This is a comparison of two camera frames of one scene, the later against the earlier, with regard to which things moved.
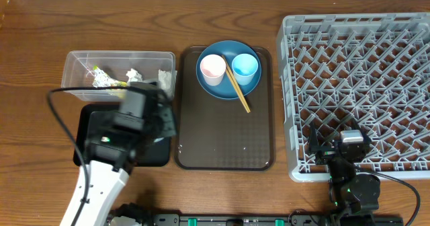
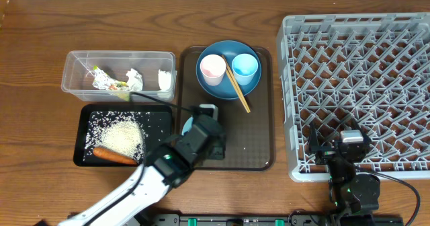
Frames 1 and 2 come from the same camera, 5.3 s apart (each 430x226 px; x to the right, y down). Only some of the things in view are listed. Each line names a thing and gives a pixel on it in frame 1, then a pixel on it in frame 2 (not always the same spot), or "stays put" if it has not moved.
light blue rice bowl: (158, 139) to (187, 126)
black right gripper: (325, 153) stays put
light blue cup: (244, 66) stays put
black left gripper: (168, 113) to (222, 142)
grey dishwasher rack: (339, 68) stays put
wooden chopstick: (239, 89) stays put
